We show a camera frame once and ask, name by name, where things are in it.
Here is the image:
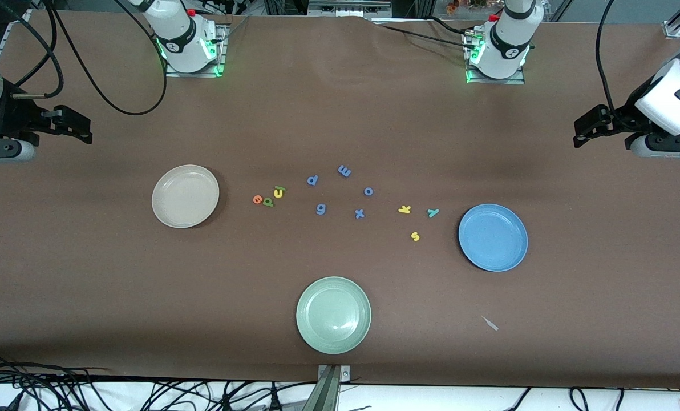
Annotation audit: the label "beige brown round plate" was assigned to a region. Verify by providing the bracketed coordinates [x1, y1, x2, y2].
[151, 164, 220, 229]

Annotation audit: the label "blue round plate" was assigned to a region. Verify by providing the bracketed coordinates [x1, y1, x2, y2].
[458, 204, 529, 272]

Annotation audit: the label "brown table cover sheet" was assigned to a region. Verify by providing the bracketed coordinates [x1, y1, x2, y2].
[0, 9, 680, 389]

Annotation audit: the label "orange artificial flowers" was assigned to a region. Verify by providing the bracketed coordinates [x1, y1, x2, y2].
[446, 0, 492, 13]

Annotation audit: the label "grey metal box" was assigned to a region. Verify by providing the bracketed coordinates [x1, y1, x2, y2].
[309, 0, 392, 17]

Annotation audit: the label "pale green round plate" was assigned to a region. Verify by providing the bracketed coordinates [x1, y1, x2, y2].
[296, 276, 372, 355]

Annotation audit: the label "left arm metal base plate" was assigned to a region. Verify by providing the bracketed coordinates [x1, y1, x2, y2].
[464, 29, 527, 86]

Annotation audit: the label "black base power cable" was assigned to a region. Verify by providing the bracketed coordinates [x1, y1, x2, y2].
[373, 23, 475, 51]
[424, 16, 482, 38]

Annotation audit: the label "grey metal camera bracket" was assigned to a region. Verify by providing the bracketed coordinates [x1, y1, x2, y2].
[317, 365, 351, 411]

